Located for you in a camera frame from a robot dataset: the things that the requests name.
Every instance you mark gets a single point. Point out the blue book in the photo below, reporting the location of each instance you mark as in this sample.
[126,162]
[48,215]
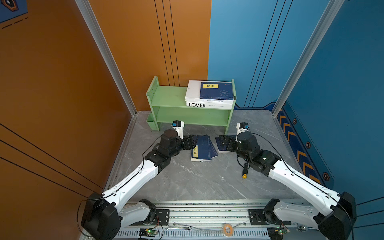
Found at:
[216,91]
[226,143]
[204,149]

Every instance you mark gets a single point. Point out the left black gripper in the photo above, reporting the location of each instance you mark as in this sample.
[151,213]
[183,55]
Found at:
[191,144]

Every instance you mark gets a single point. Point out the white LOVER book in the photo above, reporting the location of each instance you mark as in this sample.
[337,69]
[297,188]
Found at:
[209,105]

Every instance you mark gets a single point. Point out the blue book front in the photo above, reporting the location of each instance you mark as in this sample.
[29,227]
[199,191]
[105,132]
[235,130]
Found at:
[216,91]

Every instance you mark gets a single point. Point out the silver wrench on rail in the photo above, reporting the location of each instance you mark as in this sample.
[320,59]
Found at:
[184,228]

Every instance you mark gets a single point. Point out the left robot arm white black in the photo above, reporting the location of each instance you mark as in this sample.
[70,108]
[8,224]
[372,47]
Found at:
[105,214]

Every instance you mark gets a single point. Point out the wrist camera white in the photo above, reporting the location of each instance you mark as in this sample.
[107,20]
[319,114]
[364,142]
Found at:
[242,127]
[178,127]

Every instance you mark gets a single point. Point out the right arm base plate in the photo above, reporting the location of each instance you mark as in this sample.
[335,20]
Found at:
[260,217]

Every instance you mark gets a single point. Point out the white La Dame book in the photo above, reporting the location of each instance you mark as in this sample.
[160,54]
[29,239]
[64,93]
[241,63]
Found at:
[193,93]

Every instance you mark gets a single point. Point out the yellow black screwdriver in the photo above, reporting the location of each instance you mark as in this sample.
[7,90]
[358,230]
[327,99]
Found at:
[245,170]

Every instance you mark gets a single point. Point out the circuit board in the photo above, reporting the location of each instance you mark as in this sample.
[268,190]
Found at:
[278,234]
[148,234]

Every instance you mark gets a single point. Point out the left circuit board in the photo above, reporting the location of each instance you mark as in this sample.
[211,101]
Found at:
[148,234]

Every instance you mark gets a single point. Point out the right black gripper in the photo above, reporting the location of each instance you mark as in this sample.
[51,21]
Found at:
[231,141]

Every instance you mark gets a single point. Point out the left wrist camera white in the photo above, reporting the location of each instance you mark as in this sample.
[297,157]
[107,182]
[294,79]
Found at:
[178,127]

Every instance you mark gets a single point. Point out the tape roll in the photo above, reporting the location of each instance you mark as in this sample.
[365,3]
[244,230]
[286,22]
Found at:
[228,230]

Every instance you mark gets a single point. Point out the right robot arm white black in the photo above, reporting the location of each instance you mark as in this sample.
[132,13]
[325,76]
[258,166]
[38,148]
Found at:
[331,213]

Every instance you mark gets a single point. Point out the right circuit board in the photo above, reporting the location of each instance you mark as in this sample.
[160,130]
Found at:
[278,234]

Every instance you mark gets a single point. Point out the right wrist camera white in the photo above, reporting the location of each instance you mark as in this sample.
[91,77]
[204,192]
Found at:
[242,127]

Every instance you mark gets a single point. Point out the green wooden shelf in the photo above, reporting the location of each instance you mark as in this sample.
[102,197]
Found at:
[168,104]

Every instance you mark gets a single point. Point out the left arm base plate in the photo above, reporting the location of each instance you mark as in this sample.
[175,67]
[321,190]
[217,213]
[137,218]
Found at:
[159,216]

